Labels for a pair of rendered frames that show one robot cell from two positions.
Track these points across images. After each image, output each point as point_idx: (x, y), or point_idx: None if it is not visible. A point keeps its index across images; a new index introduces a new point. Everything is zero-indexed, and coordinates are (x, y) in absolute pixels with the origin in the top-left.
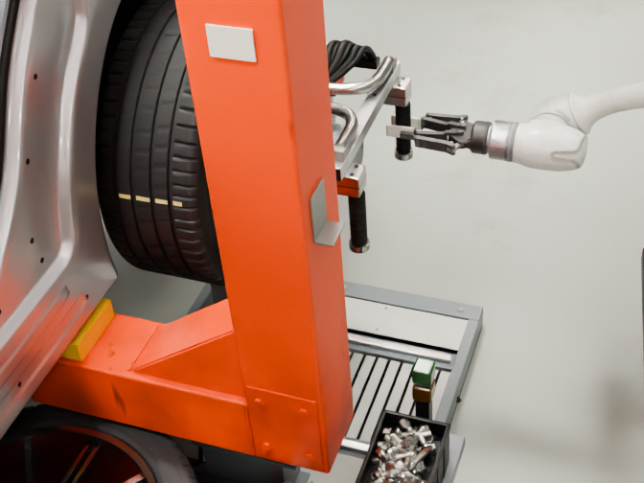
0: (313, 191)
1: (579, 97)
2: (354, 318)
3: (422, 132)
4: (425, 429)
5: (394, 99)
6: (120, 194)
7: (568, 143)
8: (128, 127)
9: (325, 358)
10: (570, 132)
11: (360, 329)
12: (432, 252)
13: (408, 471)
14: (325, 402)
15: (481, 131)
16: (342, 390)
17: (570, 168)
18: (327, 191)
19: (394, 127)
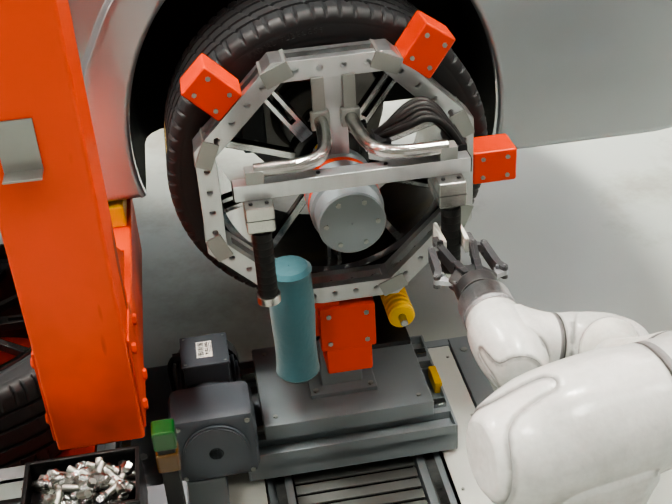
0: (7, 120)
1: (614, 327)
2: (464, 464)
3: (442, 248)
4: (124, 485)
5: (435, 193)
6: (164, 121)
7: (498, 347)
8: (184, 64)
9: (44, 318)
10: (514, 339)
11: (453, 476)
12: (654, 496)
13: (68, 496)
14: (44, 365)
15: (467, 280)
16: (102, 386)
17: (492, 382)
18: (50, 140)
19: (435, 229)
